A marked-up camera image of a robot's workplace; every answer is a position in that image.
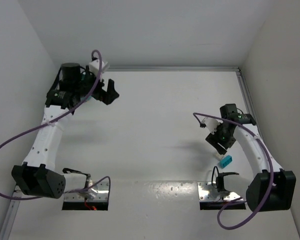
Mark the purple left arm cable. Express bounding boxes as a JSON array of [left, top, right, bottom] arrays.
[[0, 49, 111, 201]]

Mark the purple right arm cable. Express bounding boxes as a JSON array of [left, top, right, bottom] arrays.
[[192, 112, 275, 230]]

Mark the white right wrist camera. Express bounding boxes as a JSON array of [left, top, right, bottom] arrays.
[[199, 117, 221, 135]]

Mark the white square lego brick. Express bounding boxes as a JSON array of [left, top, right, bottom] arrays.
[[214, 152, 224, 160]]

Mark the aluminium frame rail back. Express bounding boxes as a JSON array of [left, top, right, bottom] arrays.
[[107, 66, 240, 72]]

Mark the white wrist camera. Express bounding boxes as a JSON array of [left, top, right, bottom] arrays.
[[199, 117, 221, 135], [88, 59, 110, 76]]

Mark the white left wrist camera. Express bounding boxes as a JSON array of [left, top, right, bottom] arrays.
[[88, 59, 110, 76]]

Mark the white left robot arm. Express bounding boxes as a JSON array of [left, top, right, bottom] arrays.
[[11, 59, 120, 199]]

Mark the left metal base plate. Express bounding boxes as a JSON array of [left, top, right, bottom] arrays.
[[63, 179, 110, 204]]

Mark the aluminium frame rail left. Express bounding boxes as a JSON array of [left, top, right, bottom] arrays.
[[0, 200, 21, 240]]

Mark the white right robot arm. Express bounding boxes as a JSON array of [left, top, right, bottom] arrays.
[[200, 103, 296, 212]]

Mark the teal long lego brick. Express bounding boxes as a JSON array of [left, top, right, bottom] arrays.
[[219, 155, 233, 169]]

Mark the metal base plate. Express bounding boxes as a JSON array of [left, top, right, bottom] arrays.
[[197, 181, 240, 203], [63, 179, 110, 204]]

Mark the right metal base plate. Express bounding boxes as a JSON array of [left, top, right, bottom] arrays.
[[197, 181, 240, 203]]

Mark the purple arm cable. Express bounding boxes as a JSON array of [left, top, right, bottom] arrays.
[[192, 112, 275, 230], [0, 49, 111, 201]]

